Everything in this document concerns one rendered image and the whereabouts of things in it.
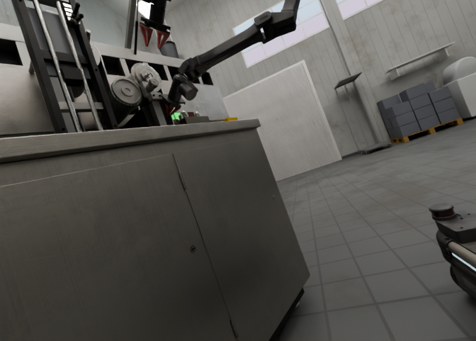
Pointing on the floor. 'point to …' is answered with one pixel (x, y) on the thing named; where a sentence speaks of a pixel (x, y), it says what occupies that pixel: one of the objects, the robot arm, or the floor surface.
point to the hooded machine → (462, 86)
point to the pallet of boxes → (418, 112)
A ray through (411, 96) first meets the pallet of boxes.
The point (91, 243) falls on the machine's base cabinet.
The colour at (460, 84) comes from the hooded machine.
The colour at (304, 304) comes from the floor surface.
